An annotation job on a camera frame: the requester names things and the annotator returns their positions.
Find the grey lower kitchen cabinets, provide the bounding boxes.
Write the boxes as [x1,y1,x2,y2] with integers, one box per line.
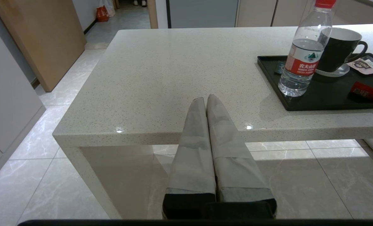
[237,0,373,27]

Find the grey tall refrigerator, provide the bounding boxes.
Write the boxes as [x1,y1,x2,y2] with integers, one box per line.
[166,0,240,29]

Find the large red Nescafe sachet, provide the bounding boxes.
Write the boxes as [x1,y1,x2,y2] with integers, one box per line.
[350,82,373,103]

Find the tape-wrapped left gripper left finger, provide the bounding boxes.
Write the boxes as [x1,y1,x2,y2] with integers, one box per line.
[163,97,217,201]

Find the black rectangular serving tray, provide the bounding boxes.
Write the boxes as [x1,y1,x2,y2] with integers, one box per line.
[257,53,373,111]

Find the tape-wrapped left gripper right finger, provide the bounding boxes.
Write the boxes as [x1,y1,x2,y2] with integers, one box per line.
[206,94,276,207]

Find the white plastic shopping bag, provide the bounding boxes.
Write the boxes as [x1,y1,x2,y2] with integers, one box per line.
[99,0,116,18]

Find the white round coaster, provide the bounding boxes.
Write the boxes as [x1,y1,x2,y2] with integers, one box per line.
[315,64,350,78]

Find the red plastic bag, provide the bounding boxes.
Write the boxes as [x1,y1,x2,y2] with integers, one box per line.
[95,6,109,22]

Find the pink tea sachet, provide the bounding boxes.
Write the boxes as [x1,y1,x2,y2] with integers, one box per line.
[347,56,373,75]

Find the clear water bottle red label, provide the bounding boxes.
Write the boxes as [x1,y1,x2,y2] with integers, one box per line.
[278,0,337,97]

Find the brown wooden door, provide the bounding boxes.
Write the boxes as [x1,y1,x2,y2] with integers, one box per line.
[0,0,86,92]

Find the black mug white inside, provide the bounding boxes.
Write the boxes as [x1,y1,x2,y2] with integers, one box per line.
[315,28,368,73]

